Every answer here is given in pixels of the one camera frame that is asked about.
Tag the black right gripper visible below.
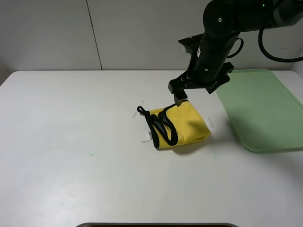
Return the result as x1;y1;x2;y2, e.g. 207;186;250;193
168;62;234;106

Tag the yellow towel with black trim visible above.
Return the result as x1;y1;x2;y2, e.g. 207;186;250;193
137;100;211;149

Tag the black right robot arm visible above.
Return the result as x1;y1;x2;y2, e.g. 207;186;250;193
168;0;303;106

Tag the black right camera cable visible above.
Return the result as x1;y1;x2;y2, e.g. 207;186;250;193
226;14;303;63

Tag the light green plastic tray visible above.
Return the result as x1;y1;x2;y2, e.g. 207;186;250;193
216;70;303;153

